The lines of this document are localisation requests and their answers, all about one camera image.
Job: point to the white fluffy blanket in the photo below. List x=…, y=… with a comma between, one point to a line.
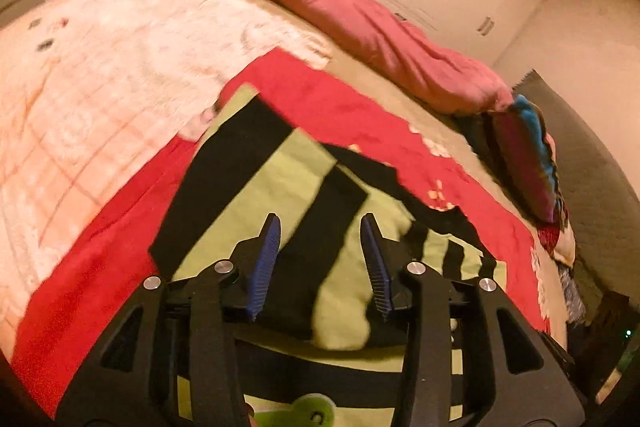
x=125, y=57

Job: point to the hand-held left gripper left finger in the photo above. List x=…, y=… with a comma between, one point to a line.
x=265, y=257

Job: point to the blue and magenta cushion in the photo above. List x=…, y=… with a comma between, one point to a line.
x=525, y=157

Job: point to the black and green striped garment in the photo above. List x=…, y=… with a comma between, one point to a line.
x=280, y=177

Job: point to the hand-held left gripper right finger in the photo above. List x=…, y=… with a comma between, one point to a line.
x=376, y=267

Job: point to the red floral blanket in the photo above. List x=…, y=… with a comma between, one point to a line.
x=325, y=97

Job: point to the pink pillow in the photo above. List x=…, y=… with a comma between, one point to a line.
x=360, y=22

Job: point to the grey quilted headboard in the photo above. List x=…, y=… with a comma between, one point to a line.
x=590, y=167

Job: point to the bed with beige sheet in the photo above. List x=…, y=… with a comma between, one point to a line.
x=400, y=92

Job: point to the patterned cloth heap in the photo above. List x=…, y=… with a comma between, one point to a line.
x=562, y=242

